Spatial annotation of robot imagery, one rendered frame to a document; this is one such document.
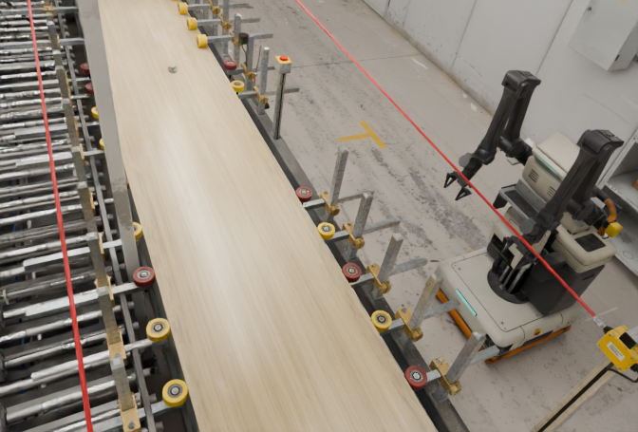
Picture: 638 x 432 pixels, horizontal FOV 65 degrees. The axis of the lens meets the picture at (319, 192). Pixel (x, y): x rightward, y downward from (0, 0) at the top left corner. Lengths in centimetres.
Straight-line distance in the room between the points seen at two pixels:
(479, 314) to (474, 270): 31
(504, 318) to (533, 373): 40
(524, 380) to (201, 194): 209
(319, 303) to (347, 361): 26
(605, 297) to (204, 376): 291
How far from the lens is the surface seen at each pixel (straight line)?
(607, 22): 424
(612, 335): 131
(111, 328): 192
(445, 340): 321
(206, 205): 233
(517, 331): 308
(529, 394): 325
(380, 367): 193
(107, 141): 176
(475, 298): 309
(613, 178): 414
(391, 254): 209
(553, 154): 243
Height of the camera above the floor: 254
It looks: 42 degrees down
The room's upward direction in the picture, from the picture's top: 11 degrees clockwise
